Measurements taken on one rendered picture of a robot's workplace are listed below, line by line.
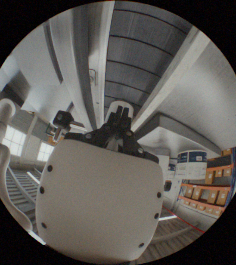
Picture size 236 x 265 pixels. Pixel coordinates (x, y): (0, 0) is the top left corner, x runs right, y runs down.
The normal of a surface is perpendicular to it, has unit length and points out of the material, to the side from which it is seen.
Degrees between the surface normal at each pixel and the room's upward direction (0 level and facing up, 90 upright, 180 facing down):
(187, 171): 90
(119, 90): 0
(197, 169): 90
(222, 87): 0
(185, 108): 0
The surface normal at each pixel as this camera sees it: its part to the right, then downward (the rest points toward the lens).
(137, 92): -0.24, 0.91
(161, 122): 0.14, -0.31
